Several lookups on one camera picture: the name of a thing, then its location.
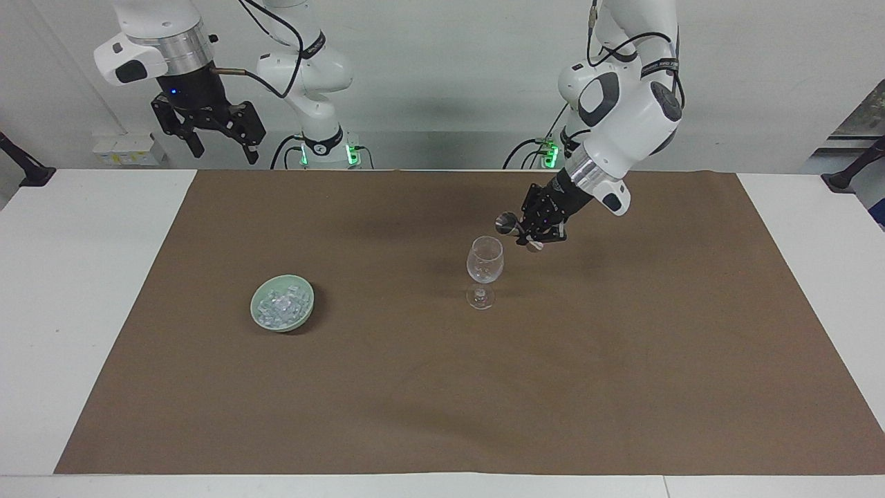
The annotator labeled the black stand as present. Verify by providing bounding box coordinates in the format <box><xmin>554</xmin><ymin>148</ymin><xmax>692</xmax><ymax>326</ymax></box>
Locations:
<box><xmin>821</xmin><ymin>134</ymin><xmax>885</xmax><ymax>194</ymax></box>
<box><xmin>0</xmin><ymin>130</ymin><xmax>57</xmax><ymax>188</ymax></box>

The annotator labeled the pile of clear ice cubes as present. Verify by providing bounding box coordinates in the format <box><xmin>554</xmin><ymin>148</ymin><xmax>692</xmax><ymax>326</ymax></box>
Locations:
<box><xmin>255</xmin><ymin>285</ymin><xmax>310</xmax><ymax>326</ymax></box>

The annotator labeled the black cable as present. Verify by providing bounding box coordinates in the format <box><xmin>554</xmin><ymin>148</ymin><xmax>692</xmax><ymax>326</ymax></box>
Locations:
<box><xmin>269</xmin><ymin>133</ymin><xmax>306</xmax><ymax>171</ymax></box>
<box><xmin>502</xmin><ymin>137</ymin><xmax>548</xmax><ymax>171</ymax></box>
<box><xmin>209</xmin><ymin>0</ymin><xmax>307</xmax><ymax>100</ymax></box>
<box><xmin>586</xmin><ymin>0</ymin><xmax>683</xmax><ymax>71</ymax></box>

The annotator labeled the clear wine glass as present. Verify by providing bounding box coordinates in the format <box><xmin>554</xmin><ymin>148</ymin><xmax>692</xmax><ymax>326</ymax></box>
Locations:
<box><xmin>465</xmin><ymin>235</ymin><xmax>505</xmax><ymax>311</ymax></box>

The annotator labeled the silver metal jigger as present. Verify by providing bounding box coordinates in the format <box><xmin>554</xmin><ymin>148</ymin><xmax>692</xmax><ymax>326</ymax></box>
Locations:
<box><xmin>494</xmin><ymin>211</ymin><xmax>545</xmax><ymax>254</ymax></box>

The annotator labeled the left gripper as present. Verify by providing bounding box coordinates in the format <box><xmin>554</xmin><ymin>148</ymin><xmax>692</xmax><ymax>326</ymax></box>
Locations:
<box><xmin>514</xmin><ymin>167</ymin><xmax>595</xmax><ymax>246</ymax></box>

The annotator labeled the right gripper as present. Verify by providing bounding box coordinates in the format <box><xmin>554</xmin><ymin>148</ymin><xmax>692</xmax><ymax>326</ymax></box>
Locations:
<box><xmin>150</xmin><ymin>62</ymin><xmax>268</xmax><ymax>166</ymax></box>

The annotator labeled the pale green bowl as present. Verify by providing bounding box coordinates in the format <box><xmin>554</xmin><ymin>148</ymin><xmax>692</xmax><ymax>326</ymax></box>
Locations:
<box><xmin>249</xmin><ymin>274</ymin><xmax>316</xmax><ymax>334</ymax></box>

